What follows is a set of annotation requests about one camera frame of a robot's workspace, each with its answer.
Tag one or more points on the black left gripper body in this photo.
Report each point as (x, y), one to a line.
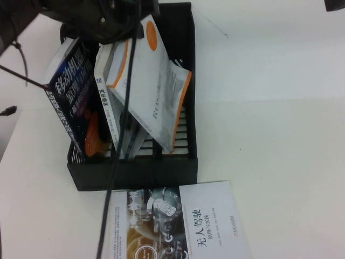
(113, 19)

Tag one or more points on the white orange ROS2 book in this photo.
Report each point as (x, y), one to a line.
(156, 89)

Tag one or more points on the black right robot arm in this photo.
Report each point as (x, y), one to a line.
(335, 5)

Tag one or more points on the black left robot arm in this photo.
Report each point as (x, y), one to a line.
(16, 21)

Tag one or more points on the dark blue robot book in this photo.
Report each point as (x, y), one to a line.
(72, 89)

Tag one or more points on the white-spine car book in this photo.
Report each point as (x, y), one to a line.
(103, 108)

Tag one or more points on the black plastic book stand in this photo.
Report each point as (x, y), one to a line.
(134, 172)

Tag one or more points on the white autonomous driving book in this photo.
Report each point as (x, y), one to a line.
(210, 215)

